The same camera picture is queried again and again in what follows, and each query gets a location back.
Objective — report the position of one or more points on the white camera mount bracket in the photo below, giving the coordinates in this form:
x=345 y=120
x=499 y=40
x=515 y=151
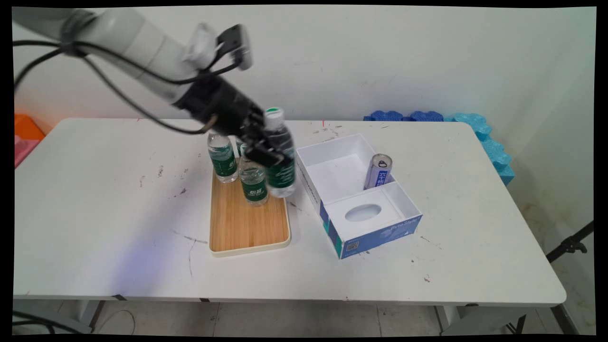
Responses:
x=202 y=45

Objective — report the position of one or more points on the orange box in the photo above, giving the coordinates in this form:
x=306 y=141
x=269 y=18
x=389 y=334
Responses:
x=27 y=127

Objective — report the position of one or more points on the pink box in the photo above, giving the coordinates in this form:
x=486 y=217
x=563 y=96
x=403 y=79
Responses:
x=23 y=149

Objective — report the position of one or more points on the green label water bottle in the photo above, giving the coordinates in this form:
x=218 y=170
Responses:
x=281 y=178
x=254 y=187
x=223 y=164
x=238 y=144

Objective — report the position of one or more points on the light blue foam mat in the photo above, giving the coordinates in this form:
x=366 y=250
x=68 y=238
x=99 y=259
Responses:
x=491 y=147

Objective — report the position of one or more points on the dark blue foam mat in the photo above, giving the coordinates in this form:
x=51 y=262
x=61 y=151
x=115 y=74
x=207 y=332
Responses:
x=387 y=115
x=426 y=115

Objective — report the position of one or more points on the grey table leg frame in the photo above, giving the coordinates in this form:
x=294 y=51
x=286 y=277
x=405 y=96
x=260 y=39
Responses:
x=484 y=320
x=88 y=316

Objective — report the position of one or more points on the black tripod leg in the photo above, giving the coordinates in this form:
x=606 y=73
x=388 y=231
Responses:
x=570 y=244

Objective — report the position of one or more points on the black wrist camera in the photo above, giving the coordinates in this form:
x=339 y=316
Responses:
x=239 y=45

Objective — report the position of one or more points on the silver and blue drink can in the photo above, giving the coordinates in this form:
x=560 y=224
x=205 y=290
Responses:
x=378 y=173

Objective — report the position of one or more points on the white and blue cardboard box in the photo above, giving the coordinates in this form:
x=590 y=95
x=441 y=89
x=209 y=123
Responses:
x=332 y=178

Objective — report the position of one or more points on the wooden tray with cream rim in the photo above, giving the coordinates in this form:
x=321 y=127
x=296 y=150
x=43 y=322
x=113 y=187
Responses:
x=247 y=228

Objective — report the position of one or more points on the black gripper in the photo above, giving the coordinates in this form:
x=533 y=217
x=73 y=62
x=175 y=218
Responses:
x=218 y=107

